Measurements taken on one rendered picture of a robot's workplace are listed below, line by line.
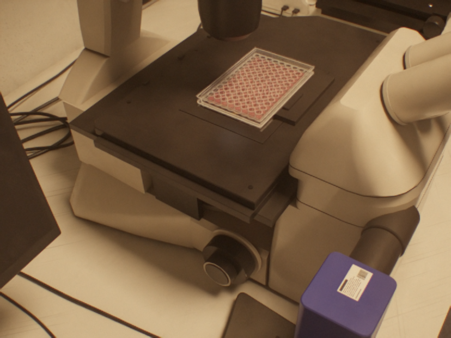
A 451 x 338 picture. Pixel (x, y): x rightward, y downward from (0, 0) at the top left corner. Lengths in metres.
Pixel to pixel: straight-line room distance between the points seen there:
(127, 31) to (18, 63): 0.42
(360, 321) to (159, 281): 0.34
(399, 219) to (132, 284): 0.36
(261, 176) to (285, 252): 0.11
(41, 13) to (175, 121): 0.57
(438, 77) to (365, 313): 0.19
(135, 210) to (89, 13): 0.26
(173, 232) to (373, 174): 0.32
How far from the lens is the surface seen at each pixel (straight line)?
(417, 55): 0.50
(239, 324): 0.61
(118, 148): 0.56
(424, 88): 0.43
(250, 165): 0.50
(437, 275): 0.71
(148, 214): 0.67
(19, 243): 0.48
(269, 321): 0.61
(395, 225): 0.47
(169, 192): 0.63
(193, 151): 0.52
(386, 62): 0.50
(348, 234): 0.50
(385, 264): 0.45
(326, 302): 0.40
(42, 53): 1.10
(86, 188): 0.74
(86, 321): 0.66
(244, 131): 0.54
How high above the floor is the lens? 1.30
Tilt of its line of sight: 44 degrees down
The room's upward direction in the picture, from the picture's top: 2 degrees counter-clockwise
